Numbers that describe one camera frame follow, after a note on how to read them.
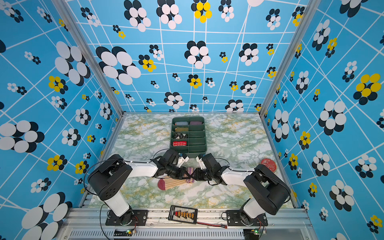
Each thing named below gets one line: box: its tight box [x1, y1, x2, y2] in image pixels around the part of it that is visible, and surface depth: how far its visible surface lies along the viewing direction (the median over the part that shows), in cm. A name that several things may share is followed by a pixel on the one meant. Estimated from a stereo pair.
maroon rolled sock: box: [189, 121, 203, 125], surface depth 110 cm
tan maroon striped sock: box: [158, 177, 188, 191], surface depth 86 cm
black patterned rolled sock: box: [174, 132, 188, 139], surface depth 101 cm
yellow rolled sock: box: [176, 127, 189, 132], surface depth 104 cm
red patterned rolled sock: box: [172, 141, 187, 147], surface depth 98 cm
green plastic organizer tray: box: [169, 116, 208, 158], surface depth 103 cm
